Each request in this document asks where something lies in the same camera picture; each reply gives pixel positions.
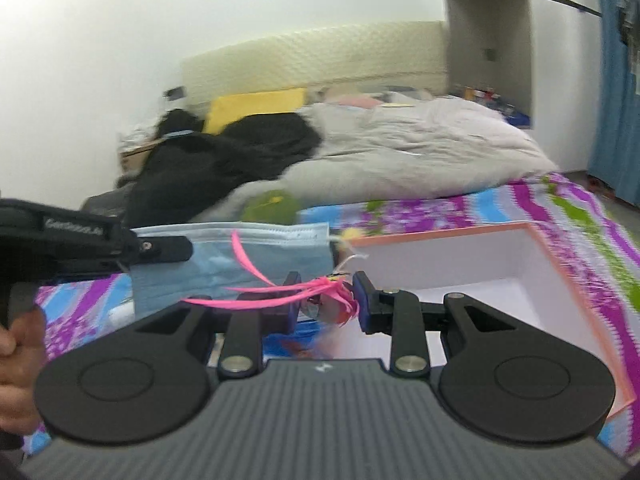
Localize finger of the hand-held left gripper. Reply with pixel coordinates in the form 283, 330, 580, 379
129, 236, 194, 267

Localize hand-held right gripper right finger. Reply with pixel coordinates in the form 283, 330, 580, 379
352, 270, 523, 378

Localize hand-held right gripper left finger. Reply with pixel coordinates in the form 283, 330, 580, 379
132, 271, 303, 378

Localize red packet with pink feathers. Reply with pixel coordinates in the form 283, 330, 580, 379
182, 230, 361, 326

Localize blue face mask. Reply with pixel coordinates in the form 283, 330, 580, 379
130, 221, 371, 318

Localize orange cardboard box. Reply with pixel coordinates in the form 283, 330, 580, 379
345, 223, 638, 431

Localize person's left hand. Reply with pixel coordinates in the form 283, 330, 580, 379
0, 305, 48, 433

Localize grey fleece blanket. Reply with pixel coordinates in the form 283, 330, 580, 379
82, 180, 136, 216

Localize black jacket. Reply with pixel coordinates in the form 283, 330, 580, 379
117, 112, 323, 228

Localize brown cardboard box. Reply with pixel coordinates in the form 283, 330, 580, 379
119, 140, 161, 176

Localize green plush mallet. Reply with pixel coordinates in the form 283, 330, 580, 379
240, 189, 301, 223

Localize white crumpled cloth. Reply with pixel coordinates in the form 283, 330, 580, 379
119, 125, 161, 148

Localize striped floral bed sheet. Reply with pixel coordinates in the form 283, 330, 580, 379
22, 172, 640, 461

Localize dark cloth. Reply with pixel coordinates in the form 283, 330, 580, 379
155, 109, 203, 136

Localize yellow pillow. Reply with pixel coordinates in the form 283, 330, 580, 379
202, 88, 308, 135

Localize grey duvet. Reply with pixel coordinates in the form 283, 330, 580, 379
220, 91, 558, 211

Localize pink pillow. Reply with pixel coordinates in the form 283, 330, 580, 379
340, 95, 386, 110

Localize row of small bottles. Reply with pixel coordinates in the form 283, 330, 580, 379
450, 85, 516, 116

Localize cream padded headboard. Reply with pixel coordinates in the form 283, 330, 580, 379
179, 21, 447, 111

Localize blue curtain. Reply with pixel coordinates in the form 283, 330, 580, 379
587, 0, 640, 206

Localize dark curved rod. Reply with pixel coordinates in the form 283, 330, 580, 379
525, 0, 603, 16

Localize dark hanging clothes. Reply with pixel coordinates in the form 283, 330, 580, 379
612, 0, 640, 46

